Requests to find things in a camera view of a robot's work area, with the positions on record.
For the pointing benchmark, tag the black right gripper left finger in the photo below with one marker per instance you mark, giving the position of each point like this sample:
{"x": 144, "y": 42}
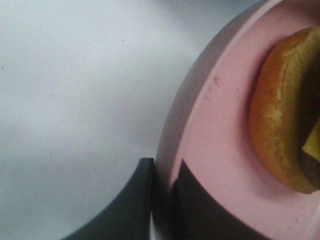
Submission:
{"x": 128, "y": 216}

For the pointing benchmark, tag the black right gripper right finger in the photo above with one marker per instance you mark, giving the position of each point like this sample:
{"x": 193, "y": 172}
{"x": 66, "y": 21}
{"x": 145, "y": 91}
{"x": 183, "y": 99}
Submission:
{"x": 240, "y": 203}

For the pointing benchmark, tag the pink plate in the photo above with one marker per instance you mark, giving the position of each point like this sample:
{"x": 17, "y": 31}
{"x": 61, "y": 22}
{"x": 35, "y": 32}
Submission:
{"x": 208, "y": 120}

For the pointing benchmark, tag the burger with lettuce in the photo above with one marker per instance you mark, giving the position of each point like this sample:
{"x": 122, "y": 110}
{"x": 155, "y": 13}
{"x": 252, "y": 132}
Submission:
{"x": 284, "y": 113}

